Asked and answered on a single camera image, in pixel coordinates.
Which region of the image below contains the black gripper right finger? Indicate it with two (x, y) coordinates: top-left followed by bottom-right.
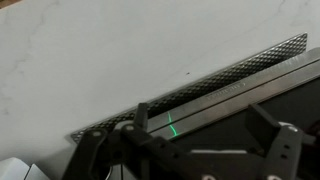
(245, 103), (304, 180)

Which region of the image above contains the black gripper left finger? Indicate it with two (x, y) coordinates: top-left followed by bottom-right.
(61, 102), (201, 180)

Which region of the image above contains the white microwave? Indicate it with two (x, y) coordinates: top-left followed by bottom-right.
(0, 157), (51, 180)

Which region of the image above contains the silver toaster oven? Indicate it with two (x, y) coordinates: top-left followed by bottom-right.
(69, 32), (320, 180)

